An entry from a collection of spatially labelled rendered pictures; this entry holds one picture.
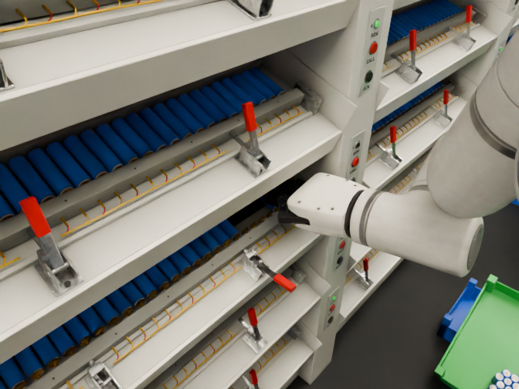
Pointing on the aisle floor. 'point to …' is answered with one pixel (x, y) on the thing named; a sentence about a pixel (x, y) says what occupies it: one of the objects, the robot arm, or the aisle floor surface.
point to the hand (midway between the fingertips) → (279, 191)
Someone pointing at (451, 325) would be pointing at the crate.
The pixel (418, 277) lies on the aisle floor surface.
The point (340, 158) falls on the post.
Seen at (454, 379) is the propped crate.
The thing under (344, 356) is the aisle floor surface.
